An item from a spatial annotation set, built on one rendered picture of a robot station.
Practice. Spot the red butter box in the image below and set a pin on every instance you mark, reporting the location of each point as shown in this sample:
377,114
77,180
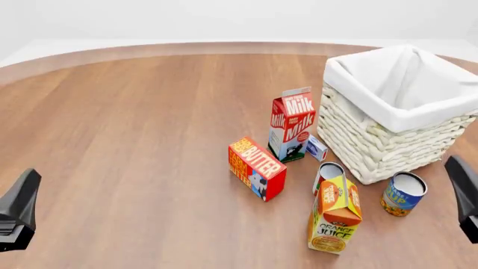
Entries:
257,168

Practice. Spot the red and white tin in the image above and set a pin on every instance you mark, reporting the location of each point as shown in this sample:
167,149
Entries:
328,172

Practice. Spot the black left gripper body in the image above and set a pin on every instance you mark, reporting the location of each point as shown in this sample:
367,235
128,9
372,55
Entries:
13,235

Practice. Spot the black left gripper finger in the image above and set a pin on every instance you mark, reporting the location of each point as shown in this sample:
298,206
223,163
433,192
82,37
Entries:
23,192

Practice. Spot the red milk carton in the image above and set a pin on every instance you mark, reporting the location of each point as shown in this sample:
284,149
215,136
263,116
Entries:
292,126

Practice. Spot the small blue and white box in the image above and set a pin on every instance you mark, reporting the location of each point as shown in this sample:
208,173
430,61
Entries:
316,150

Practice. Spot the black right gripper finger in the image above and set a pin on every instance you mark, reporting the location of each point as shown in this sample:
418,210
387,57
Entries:
461,185

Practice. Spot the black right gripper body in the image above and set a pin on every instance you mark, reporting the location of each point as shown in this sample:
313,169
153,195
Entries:
471,228

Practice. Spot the orange juice carton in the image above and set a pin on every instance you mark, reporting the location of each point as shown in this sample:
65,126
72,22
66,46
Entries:
336,218

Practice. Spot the blue alphabet soup tin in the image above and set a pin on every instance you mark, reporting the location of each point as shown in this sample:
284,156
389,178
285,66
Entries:
403,196

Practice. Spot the white woven basket with liner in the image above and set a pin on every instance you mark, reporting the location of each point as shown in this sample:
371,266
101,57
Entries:
392,112

